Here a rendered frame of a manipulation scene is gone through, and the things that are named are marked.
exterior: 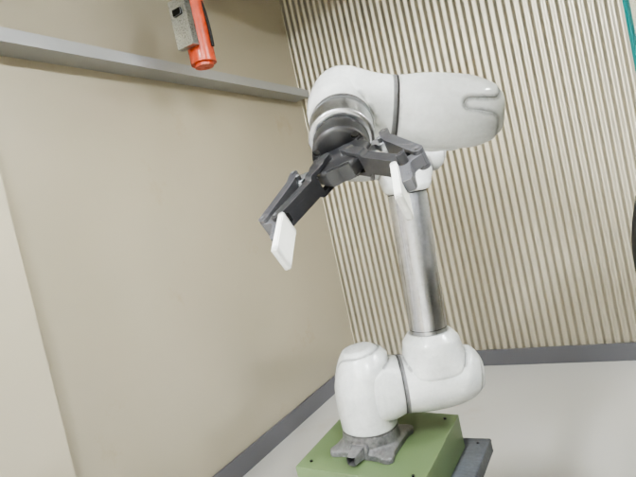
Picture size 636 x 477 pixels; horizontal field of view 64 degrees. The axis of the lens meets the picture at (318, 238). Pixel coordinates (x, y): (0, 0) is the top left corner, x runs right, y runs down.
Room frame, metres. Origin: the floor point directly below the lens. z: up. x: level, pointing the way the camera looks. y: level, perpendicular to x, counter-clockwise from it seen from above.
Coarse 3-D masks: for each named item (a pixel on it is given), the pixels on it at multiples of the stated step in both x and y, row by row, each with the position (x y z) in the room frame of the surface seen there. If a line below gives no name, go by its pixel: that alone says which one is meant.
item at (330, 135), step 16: (320, 128) 0.65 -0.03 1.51; (336, 128) 0.63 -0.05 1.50; (352, 128) 0.63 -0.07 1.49; (320, 144) 0.64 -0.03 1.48; (336, 144) 0.64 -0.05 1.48; (352, 144) 0.62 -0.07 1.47; (368, 144) 0.61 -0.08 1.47; (336, 160) 0.61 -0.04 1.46; (352, 160) 0.59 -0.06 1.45; (320, 176) 0.61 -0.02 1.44; (336, 176) 0.60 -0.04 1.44; (352, 176) 0.60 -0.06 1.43
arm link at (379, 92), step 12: (324, 72) 0.79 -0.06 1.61; (336, 72) 0.76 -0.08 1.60; (348, 72) 0.76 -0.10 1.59; (360, 72) 0.75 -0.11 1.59; (372, 72) 0.76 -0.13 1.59; (324, 84) 0.73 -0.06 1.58; (336, 84) 0.72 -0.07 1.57; (348, 84) 0.72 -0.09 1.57; (360, 84) 0.72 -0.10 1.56; (372, 84) 0.73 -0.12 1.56; (384, 84) 0.73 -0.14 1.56; (396, 84) 0.73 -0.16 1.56; (312, 96) 0.74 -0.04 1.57; (324, 96) 0.71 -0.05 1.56; (360, 96) 0.71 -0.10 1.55; (372, 96) 0.72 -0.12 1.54; (384, 96) 0.72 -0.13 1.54; (396, 96) 0.72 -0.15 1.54; (312, 108) 0.73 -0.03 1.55; (372, 108) 0.72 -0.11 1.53; (384, 108) 0.72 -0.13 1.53; (396, 108) 0.72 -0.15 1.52; (384, 120) 0.73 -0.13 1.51; (396, 120) 0.73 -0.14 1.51
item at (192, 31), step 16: (176, 0) 2.67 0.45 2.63; (192, 0) 2.71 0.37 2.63; (176, 16) 2.68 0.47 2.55; (192, 16) 2.68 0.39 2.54; (176, 32) 2.70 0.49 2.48; (192, 32) 2.66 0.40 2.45; (208, 32) 2.75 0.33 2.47; (192, 48) 2.72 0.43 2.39; (208, 48) 2.73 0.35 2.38; (192, 64) 2.75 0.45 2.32; (208, 64) 2.75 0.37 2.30
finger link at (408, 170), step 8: (424, 152) 0.53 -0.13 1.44; (416, 160) 0.53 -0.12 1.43; (424, 160) 0.53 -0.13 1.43; (400, 168) 0.52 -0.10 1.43; (408, 168) 0.52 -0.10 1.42; (416, 168) 0.53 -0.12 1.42; (408, 176) 0.51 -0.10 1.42; (408, 184) 0.50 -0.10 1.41; (416, 184) 0.51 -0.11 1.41; (408, 192) 0.51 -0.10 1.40
